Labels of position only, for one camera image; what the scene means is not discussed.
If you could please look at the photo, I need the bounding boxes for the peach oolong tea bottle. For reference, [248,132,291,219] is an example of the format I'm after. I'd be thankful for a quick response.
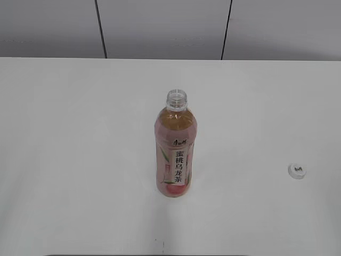
[155,89,197,197]

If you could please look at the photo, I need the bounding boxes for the white bottle cap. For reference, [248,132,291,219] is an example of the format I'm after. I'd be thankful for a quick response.
[288,163,307,180]

